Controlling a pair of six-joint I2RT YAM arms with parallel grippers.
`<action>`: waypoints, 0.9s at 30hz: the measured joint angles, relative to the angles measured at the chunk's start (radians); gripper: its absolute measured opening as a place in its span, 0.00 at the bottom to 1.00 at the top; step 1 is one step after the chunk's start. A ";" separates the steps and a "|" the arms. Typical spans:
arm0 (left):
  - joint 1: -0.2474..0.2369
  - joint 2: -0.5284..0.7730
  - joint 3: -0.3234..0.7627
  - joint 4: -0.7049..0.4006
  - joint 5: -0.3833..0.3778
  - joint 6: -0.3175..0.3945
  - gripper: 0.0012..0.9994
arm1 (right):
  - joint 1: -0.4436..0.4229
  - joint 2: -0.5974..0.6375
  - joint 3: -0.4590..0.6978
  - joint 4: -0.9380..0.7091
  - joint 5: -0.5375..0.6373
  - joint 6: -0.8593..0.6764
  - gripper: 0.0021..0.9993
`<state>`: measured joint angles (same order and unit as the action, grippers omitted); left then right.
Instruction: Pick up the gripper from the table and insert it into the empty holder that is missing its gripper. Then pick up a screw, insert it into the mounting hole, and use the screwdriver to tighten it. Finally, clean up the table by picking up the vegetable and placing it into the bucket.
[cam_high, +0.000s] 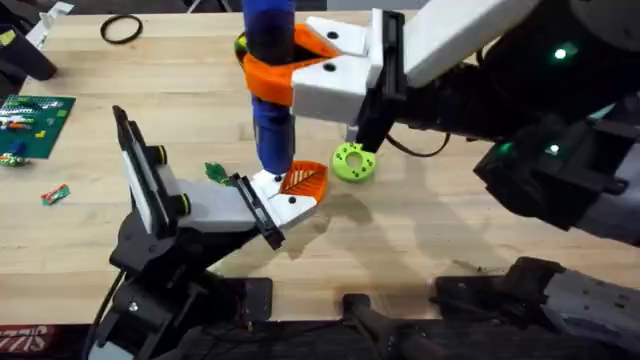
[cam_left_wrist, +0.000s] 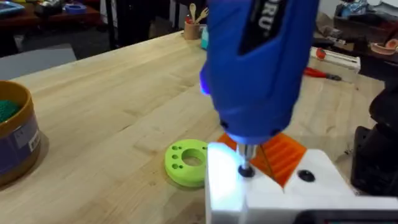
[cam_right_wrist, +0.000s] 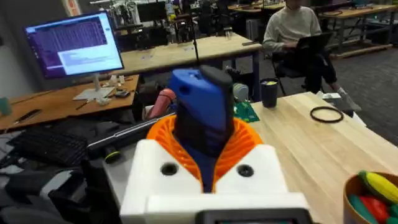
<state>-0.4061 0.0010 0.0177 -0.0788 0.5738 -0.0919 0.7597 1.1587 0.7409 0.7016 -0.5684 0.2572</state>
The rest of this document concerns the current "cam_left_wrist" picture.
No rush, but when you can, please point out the white orange left gripper left finger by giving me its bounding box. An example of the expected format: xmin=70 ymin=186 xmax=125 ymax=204
xmin=205 ymin=133 xmax=285 ymax=224

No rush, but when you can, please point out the wooden utensil cup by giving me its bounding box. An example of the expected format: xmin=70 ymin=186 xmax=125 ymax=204
xmin=183 ymin=21 xmax=203 ymax=41

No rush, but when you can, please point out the blue tray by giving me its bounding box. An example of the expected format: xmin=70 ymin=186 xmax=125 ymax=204
xmin=0 ymin=1 xmax=26 ymax=17

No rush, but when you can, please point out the pink bowl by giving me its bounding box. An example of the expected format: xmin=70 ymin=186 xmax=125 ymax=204
xmin=369 ymin=38 xmax=398 ymax=57

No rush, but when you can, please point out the wooden spoon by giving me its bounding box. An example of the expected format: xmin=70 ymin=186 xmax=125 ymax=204
xmin=189 ymin=2 xmax=198 ymax=24

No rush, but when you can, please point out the black screw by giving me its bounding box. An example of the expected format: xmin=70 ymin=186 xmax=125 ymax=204
xmin=238 ymin=166 xmax=256 ymax=179

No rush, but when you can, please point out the brown tub with toys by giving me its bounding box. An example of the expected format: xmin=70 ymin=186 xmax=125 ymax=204
xmin=0 ymin=80 xmax=43 ymax=187

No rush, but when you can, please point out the blue electric screwdriver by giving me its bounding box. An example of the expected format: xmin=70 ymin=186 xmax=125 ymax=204
xmin=198 ymin=0 xmax=321 ymax=175

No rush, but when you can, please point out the long white box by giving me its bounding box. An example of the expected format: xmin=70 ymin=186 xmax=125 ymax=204
xmin=310 ymin=46 xmax=362 ymax=74

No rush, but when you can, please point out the white orange left gripper right finger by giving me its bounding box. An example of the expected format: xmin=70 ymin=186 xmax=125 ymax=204
xmin=262 ymin=133 xmax=357 ymax=197

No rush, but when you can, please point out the wooden fork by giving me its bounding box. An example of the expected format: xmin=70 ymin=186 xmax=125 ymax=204
xmin=195 ymin=7 xmax=210 ymax=25

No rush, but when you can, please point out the grey board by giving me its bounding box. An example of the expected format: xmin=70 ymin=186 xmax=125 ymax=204
xmin=0 ymin=43 xmax=77 ymax=81

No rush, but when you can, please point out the blue ring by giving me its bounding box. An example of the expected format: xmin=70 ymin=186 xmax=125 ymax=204
xmin=64 ymin=3 xmax=88 ymax=15

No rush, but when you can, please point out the green disc with holes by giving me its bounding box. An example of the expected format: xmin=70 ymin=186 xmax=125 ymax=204
xmin=164 ymin=139 xmax=208 ymax=189

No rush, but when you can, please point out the red-handled tool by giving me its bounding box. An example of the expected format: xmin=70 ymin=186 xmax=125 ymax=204
xmin=303 ymin=67 xmax=343 ymax=82

